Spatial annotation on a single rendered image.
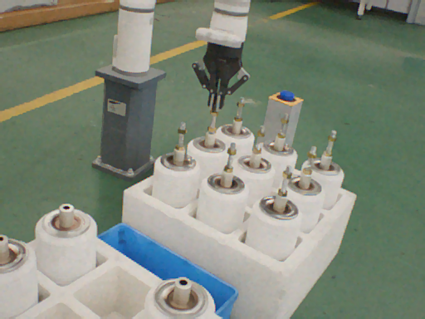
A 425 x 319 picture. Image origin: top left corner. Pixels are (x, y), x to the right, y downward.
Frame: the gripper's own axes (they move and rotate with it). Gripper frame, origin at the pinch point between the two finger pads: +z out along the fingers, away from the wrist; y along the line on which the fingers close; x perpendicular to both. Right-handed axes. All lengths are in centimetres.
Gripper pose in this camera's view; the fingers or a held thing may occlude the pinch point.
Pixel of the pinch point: (216, 101)
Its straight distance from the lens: 104.1
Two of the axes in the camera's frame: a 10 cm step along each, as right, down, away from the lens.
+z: -1.5, 8.8, 4.6
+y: -9.4, -2.7, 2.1
